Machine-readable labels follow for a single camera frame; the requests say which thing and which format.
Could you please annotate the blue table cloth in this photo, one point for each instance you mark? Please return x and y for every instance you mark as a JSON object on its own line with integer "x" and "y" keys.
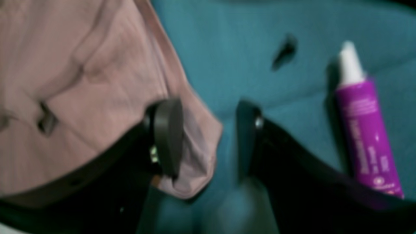
{"x": 282, "y": 55}

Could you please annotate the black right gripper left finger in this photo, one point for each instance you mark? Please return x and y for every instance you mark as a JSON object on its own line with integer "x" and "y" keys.
{"x": 106, "y": 195}

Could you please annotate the purple glue tube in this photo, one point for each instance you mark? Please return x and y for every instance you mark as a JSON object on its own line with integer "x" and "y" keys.
{"x": 369, "y": 147}

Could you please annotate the pink T-shirt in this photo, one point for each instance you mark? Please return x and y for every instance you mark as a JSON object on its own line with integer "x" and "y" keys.
{"x": 78, "y": 74}

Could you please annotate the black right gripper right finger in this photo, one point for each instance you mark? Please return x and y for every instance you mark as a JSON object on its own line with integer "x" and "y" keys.
{"x": 308, "y": 196}

